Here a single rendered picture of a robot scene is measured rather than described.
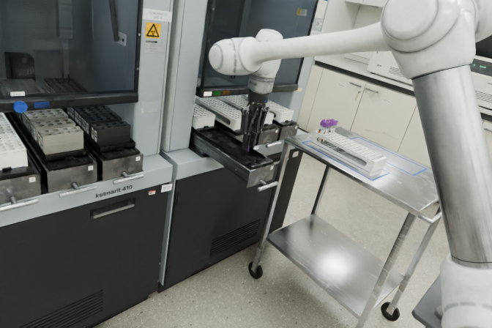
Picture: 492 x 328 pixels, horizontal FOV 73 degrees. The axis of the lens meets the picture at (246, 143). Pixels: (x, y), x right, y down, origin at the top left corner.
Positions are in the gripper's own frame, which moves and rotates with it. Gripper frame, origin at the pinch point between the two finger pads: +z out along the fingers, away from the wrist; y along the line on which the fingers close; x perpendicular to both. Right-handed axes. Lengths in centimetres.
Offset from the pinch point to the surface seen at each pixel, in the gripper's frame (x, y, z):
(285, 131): -11.4, -37.6, 6.2
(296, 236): 10, -39, 57
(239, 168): 7.9, 11.3, 5.4
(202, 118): -21.7, 6.7, -1.5
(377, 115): -44, -224, 30
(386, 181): 44, -30, 2
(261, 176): 13.4, 4.9, 7.5
